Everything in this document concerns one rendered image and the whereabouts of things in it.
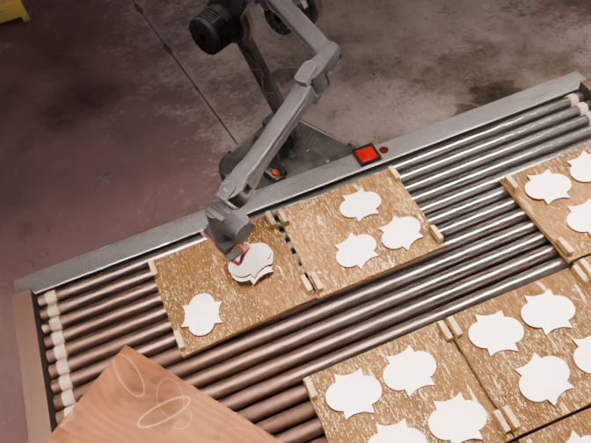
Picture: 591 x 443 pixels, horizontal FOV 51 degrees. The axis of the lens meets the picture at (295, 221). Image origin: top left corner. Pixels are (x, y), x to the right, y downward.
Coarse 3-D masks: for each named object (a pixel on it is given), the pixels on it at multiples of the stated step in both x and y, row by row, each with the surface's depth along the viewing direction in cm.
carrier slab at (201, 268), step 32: (256, 224) 197; (192, 256) 192; (224, 256) 190; (288, 256) 188; (160, 288) 186; (192, 288) 184; (224, 288) 183; (256, 288) 182; (288, 288) 181; (224, 320) 177; (256, 320) 176; (192, 352) 172
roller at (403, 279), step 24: (480, 240) 186; (504, 240) 186; (432, 264) 183; (456, 264) 184; (384, 288) 180; (312, 312) 177; (336, 312) 178; (264, 336) 175; (192, 360) 172; (216, 360) 173; (72, 408) 167
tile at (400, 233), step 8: (392, 224) 190; (400, 224) 189; (408, 224) 189; (416, 224) 189; (384, 232) 188; (392, 232) 188; (400, 232) 188; (408, 232) 187; (416, 232) 187; (384, 240) 186; (392, 240) 186; (400, 240) 186; (408, 240) 186; (416, 240) 186; (392, 248) 184; (400, 248) 185; (408, 248) 184
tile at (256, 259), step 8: (256, 248) 186; (264, 248) 186; (240, 256) 185; (248, 256) 185; (256, 256) 184; (264, 256) 184; (232, 264) 183; (248, 264) 183; (256, 264) 183; (264, 264) 182; (272, 264) 182; (232, 272) 182; (240, 272) 181; (248, 272) 181; (256, 272) 181
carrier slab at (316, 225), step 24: (336, 192) 201; (384, 192) 199; (408, 192) 198; (288, 216) 197; (312, 216) 196; (336, 216) 195; (384, 216) 193; (408, 216) 192; (312, 240) 190; (336, 240) 190; (432, 240) 186; (312, 264) 185; (336, 264) 184; (384, 264) 183; (336, 288) 179
